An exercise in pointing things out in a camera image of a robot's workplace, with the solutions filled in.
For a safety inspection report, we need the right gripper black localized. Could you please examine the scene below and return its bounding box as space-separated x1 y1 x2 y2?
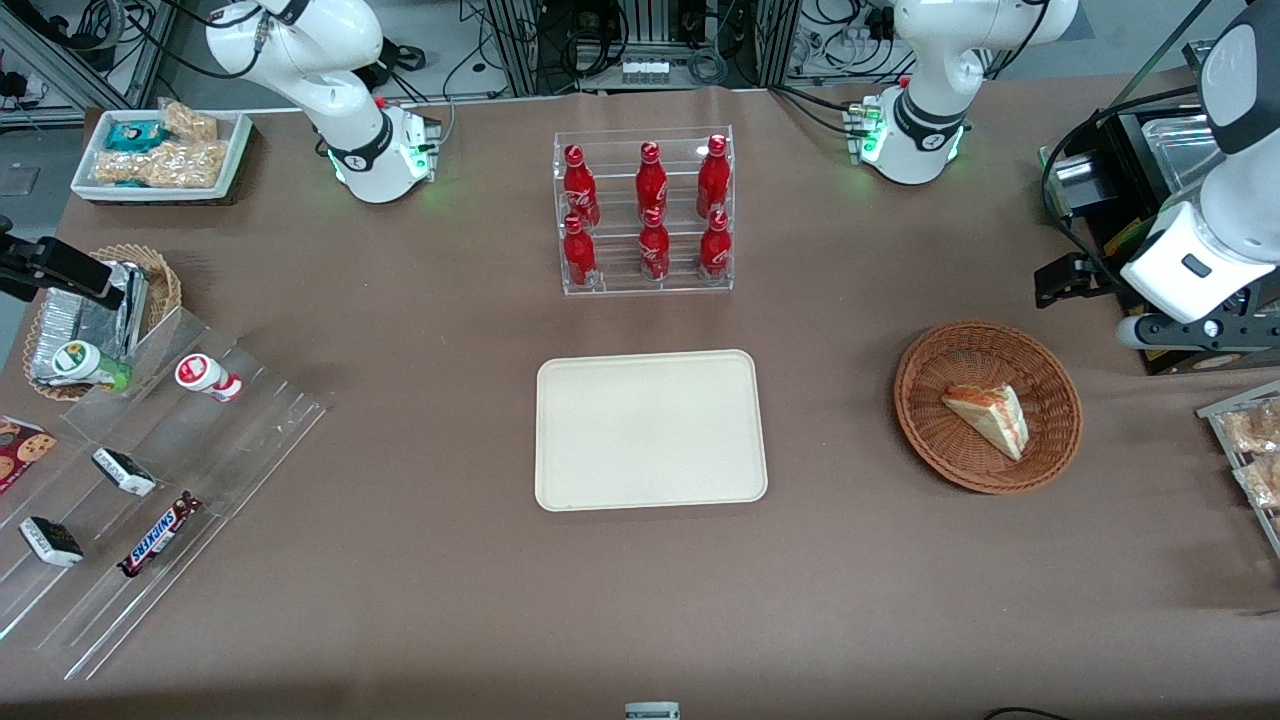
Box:
0 236 114 302

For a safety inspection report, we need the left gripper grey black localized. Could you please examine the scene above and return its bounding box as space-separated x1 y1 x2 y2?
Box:
1034 255 1280 354

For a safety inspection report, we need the triangle sandwich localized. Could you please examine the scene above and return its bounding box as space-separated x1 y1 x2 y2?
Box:
941 384 1030 462

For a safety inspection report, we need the light wicker basket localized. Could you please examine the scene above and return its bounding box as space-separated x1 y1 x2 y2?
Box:
22 243 183 403

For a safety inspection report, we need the grey tray with pastries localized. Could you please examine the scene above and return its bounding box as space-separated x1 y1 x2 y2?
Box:
1197 378 1280 561

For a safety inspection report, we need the white snack tray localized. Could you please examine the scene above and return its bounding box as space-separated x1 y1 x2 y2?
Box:
70 108 254 206

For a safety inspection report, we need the brown round wicker basket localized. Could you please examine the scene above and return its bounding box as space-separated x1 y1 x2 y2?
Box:
894 320 1084 496

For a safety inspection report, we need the cream rectangular plastic tray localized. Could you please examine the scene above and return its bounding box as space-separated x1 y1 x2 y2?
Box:
535 349 769 513

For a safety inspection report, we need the silver foil wrapped package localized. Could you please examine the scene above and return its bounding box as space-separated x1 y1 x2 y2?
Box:
30 260 151 386

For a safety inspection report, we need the green white yogurt bottle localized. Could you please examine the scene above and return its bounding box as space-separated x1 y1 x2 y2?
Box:
52 340 133 393

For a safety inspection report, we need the large rice cracker packet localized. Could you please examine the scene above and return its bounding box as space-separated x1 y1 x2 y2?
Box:
93 140 229 189

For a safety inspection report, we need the teal snack packet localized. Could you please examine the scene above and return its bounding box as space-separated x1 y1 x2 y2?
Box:
105 120 167 154

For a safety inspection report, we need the red white yogurt bottle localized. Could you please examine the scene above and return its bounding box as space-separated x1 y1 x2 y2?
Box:
175 353 243 404

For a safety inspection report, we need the small rice cracker packet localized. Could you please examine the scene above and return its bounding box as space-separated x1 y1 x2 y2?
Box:
158 100 219 143

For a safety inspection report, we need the red cookie packet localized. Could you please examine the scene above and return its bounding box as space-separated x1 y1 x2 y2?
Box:
0 416 58 496

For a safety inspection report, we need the black white snack bar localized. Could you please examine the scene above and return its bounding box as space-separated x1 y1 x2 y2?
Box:
92 447 158 498
19 516 85 569

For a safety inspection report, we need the clear acrylic stepped display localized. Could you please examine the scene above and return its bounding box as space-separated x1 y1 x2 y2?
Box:
0 305 331 683

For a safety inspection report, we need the clear wrapped pastry packet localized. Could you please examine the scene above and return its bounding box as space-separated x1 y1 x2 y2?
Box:
1222 400 1280 457
1235 455 1280 511

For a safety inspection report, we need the Snickers chocolate bar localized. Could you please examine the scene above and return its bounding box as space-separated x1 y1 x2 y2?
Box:
118 491 203 579

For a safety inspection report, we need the red cola bottle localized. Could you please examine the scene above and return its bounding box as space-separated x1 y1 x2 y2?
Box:
639 207 671 282
563 214 598 289
563 144 601 229
699 209 731 280
697 134 731 219
636 141 668 223

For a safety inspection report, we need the clear acrylic bottle rack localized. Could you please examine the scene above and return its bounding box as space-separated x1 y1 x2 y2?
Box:
552 126 736 297

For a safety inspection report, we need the aluminium equipment rack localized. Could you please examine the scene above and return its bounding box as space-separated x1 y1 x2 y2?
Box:
485 0 801 96

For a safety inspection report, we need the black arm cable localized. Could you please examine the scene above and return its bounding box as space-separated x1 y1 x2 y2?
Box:
1040 85 1201 276

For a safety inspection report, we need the grey metal frame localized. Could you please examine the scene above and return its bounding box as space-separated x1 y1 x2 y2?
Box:
0 0 176 131

